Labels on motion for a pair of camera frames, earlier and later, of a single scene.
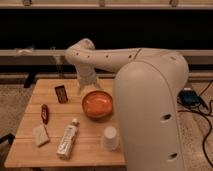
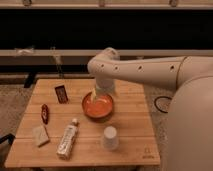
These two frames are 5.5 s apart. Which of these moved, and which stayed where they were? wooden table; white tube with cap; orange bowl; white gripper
Moved: white gripper
Stayed: white tube with cap; orange bowl; wooden table
